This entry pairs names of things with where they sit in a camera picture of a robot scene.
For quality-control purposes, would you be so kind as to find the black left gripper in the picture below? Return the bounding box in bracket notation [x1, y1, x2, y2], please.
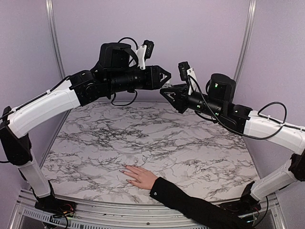
[107, 64, 171, 93]

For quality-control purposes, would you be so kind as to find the person's bare hand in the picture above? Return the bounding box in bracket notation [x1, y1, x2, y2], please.
[120, 165, 158, 190]

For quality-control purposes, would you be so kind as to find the black sleeved forearm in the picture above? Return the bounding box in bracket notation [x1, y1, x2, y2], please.
[150, 177, 253, 229]

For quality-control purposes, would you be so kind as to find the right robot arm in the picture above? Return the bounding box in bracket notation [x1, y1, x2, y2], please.
[160, 73, 305, 214]

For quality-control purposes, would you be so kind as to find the left aluminium frame post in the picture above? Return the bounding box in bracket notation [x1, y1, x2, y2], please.
[45, 0, 65, 79]

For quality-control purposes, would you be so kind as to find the front aluminium rail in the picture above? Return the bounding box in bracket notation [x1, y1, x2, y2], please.
[9, 194, 282, 229]

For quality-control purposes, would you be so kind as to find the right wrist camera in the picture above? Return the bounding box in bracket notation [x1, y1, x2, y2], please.
[178, 62, 198, 95]

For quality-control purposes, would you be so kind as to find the clear nail polish bottle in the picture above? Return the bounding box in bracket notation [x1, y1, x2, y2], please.
[162, 83, 173, 89]

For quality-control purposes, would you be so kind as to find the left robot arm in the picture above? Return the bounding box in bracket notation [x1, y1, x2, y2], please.
[0, 40, 171, 212]

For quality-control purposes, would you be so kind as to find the right aluminium frame post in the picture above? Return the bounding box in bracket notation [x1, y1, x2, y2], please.
[234, 0, 257, 84]

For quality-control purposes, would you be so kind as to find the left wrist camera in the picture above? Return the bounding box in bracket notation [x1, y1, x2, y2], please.
[135, 40, 154, 70]

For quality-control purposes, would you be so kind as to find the aluminium frame post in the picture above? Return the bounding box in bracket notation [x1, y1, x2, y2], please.
[45, 0, 65, 79]
[234, 0, 257, 84]

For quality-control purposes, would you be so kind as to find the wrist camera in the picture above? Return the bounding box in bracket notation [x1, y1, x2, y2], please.
[135, 40, 154, 70]
[178, 62, 198, 95]

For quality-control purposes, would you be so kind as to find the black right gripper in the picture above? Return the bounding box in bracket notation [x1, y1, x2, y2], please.
[160, 83, 224, 119]

